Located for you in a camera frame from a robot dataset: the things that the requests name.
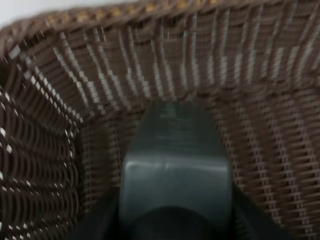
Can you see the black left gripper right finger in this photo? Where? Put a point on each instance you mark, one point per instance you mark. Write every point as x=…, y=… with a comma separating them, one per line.
x=251, y=223

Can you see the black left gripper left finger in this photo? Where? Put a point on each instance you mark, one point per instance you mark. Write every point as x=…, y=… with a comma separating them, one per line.
x=101, y=223

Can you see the dark green pump bottle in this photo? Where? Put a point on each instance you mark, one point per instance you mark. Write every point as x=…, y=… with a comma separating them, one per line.
x=177, y=159

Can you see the dark brown wicker basket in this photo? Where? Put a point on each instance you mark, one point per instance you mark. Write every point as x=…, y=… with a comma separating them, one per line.
x=74, y=85

